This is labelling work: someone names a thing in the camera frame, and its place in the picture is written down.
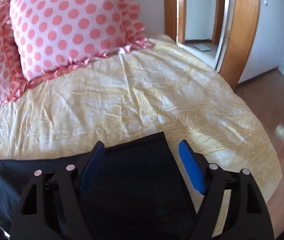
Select black pants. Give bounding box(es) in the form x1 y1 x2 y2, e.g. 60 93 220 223
0 133 196 239

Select cream patterned bedspread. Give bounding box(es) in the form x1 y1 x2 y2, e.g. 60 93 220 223
0 33 282 238

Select right pink polka dot pillow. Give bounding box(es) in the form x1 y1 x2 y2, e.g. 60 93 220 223
10 0 150 87

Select wooden door frame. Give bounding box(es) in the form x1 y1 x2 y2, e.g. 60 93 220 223
164 0 261 89

